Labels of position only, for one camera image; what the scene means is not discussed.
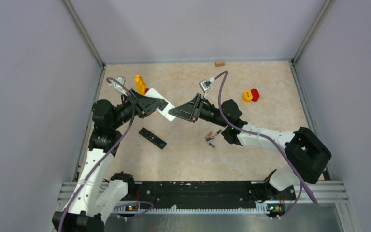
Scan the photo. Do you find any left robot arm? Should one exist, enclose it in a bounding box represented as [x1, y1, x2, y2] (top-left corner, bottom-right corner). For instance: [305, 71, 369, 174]
[52, 89, 169, 232]

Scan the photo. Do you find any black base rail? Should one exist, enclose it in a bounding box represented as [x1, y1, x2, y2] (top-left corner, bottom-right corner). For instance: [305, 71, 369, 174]
[111, 172, 296, 218]

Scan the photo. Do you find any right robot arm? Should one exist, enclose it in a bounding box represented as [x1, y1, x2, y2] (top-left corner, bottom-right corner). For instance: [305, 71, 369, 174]
[168, 94, 332, 199]

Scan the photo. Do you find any yellow round toy block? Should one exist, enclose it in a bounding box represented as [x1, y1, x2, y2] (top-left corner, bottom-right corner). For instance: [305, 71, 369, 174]
[242, 90, 253, 103]

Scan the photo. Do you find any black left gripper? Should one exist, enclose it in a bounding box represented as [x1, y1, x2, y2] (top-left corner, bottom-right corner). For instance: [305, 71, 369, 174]
[111, 88, 165, 129]

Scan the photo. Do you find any black remote control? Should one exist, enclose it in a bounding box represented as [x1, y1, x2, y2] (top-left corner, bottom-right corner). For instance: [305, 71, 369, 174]
[139, 127, 167, 149]

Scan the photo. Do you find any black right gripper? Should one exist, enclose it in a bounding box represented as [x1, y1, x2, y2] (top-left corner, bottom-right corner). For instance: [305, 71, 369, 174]
[170, 94, 228, 128]

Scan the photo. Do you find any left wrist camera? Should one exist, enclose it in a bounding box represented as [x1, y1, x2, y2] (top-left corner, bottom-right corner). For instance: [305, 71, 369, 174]
[106, 76, 126, 95]

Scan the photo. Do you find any small wooden block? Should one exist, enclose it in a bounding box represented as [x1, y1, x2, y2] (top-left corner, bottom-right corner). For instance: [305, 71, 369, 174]
[215, 60, 225, 67]

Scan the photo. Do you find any white remote control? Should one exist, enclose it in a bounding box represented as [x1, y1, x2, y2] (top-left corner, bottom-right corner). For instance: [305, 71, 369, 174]
[145, 88, 176, 122]

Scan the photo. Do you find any yellow toy block plate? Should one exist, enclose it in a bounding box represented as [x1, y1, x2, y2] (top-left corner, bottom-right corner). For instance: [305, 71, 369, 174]
[135, 75, 147, 95]

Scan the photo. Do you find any red round toy block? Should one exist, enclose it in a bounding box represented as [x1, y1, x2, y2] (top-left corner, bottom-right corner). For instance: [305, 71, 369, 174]
[251, 88, 260, 102]

